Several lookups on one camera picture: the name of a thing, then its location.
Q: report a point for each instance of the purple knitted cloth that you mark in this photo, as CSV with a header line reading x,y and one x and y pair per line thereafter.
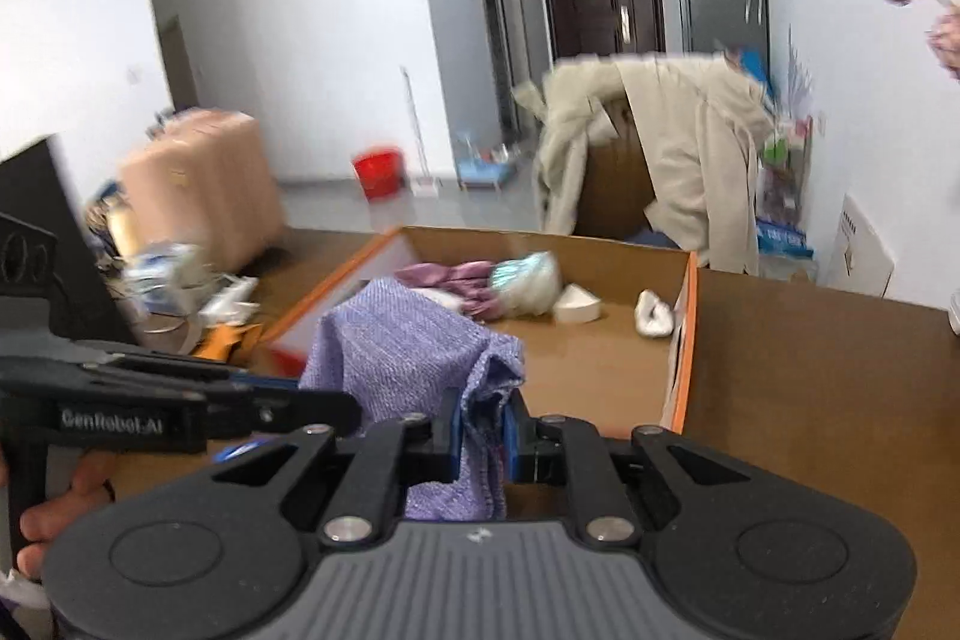
x,y
390,340

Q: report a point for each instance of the brown wooden chair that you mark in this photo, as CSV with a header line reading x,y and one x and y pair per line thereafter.
x,y
615,183

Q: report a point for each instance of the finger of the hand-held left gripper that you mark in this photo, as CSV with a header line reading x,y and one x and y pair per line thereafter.
x,y
300,413
225,377

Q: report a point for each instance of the red plastic bucket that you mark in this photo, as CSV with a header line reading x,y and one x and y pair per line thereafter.
x,y
377,174

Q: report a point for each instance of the mauve satin scrunchie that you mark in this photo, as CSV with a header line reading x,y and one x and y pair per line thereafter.
x,y
420,274

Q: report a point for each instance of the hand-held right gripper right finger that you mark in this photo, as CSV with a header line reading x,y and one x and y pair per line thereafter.
x,y
517,441

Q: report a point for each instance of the red cardboard box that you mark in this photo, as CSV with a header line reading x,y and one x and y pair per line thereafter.
x,y
592,355

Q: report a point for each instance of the grey door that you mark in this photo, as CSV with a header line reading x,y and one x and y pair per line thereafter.
x,y
495,10

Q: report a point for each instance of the white wedge sponge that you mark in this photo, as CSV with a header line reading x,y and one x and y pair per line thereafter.
x,y
574,306

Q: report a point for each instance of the beige coat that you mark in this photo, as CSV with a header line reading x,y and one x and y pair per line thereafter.
x,y
697,160

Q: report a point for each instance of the cluttered small shelf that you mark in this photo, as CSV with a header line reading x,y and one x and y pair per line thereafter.
x,y
784,197

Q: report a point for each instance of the small blue stool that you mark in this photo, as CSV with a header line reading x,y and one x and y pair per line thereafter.
x,y
484,169

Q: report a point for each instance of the pink suitcase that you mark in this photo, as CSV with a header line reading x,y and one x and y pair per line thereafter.
x,y
210,183

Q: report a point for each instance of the black paper bag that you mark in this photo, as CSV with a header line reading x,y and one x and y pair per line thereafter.
x,y
82,220

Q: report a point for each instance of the white cardboard panel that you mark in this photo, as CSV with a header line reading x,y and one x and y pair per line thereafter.
x,y
862,250

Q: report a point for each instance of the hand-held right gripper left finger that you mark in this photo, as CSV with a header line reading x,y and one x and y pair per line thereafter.
x,y
442,452

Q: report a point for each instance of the clear plastic puff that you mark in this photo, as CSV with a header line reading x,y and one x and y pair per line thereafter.
x,y
525,280

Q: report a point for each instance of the ruffled purple satin scrunchie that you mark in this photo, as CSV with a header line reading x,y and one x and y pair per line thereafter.
x,y
472,295

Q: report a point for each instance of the person's left hand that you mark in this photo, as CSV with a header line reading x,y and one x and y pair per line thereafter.
x,y
75,497

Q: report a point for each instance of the clear plastic bag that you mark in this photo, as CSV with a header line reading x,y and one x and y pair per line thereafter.
x,y
161,276

